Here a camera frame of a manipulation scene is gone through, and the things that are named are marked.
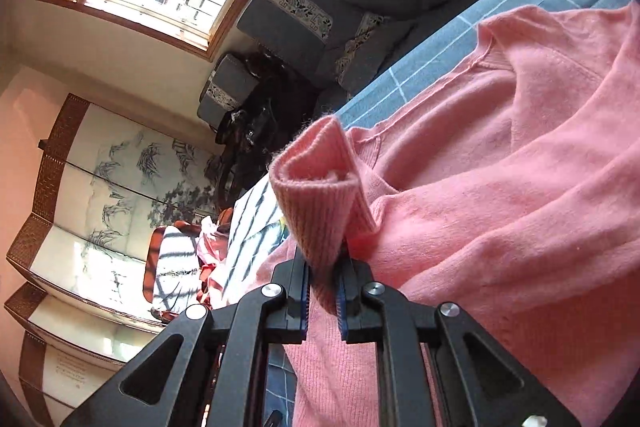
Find pink knit sweater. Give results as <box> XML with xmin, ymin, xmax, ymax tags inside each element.
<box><xmin>257</xmin><ymin>0</ymin><xmax>640</xmax><ymax>427</ymax></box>

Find red and white clothes pile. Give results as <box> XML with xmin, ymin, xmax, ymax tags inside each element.
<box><xmin>196</xmin><ymin>208</ymin><xmax>232</xmax><ymax>309</ymax></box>

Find striped red trimmed pillow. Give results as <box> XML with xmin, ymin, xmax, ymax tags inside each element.
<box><xmin>142</xmin><ymin>221</ymin><xmax>202</xmax><ymax>324</ymax></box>

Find painted folding screen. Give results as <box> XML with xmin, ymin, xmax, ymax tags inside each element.
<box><xmin>4</xmin><ymin>95</ymin><xmax>215</xmax><ymax>426</ymax></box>

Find blue plaid bed quilt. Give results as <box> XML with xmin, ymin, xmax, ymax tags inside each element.
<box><xmin>261</xmin><ymin>0</ymin><xmax>640</xmax><ymax>427</ymax></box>

